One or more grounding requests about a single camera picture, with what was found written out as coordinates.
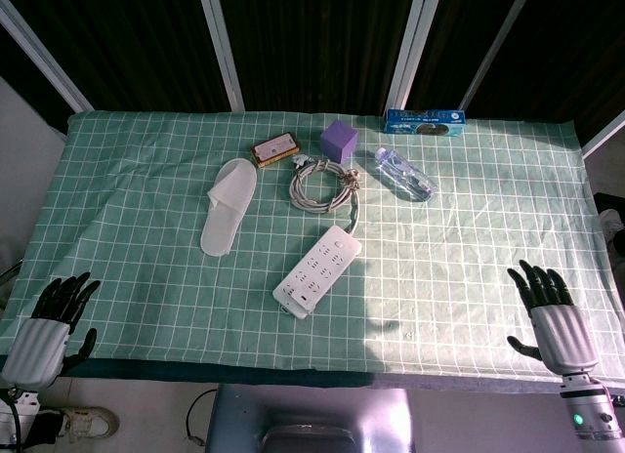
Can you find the white power strip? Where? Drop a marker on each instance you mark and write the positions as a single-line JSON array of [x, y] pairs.
[[324, 260]]

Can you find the blue cookie box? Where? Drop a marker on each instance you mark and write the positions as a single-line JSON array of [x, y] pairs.
[[422, 121]]

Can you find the dark curtain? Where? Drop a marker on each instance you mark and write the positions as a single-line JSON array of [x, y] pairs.
[[317, 43]]

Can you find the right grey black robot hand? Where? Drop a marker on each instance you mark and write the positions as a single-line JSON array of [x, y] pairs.
[[561, 331]]

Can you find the white metal frame post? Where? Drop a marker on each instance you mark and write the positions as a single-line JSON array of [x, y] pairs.
[[495, 48], [44, 53], [222, 48], [603, 133], [415, 48]]

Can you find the white sneaker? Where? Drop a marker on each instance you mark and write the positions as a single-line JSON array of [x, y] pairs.
[[614, 226], [90, 424]]

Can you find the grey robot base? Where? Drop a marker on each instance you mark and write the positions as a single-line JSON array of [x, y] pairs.
[[312, 419]]

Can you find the clear plastic water bottle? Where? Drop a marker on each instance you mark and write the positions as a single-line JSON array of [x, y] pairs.
[[405, 175]]

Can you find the purple cube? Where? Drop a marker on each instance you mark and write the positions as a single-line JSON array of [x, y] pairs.
[[337, 140]]

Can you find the small yellow flat box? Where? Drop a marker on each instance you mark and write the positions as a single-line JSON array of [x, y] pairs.
[[274, 149]]

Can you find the green checked tablecloth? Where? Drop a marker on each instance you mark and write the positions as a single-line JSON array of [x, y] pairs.
[[146, 277]]

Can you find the white disposable slipper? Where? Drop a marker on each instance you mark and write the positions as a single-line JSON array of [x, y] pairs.
[[227, 206]]

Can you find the dark blue table underlay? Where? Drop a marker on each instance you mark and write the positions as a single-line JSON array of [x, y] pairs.
[[220, 375]]

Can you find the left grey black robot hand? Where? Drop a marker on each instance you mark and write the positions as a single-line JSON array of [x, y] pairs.
[[39, 343]]

